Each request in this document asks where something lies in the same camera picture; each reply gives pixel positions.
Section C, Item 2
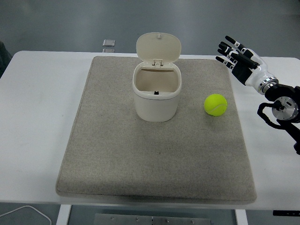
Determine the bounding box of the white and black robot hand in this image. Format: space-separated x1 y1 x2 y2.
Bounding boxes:
215 35 277 89

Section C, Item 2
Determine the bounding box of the yellow tennis ball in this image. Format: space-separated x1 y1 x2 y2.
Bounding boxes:
203 94 228 116

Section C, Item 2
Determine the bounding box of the cream bin with hinged lid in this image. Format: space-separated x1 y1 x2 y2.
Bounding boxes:
132 33 182 123

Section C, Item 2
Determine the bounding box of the beige fabric mat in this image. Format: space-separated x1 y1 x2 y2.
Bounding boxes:
55 55 258 204

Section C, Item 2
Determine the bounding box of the black table control panel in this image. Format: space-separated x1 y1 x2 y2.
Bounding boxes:
272 210 300 217

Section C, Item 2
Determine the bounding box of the white table leg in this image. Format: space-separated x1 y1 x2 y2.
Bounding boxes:
56 204 71 225
233 208 248 225

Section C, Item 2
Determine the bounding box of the grey metal plate with screws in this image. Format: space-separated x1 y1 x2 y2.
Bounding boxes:
94 213 213 225

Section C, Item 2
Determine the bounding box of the dark grey object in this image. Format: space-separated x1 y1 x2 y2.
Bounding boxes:
0 40 13 79

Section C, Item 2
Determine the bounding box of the white cable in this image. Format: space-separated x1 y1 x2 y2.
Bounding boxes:
0 205 52 225

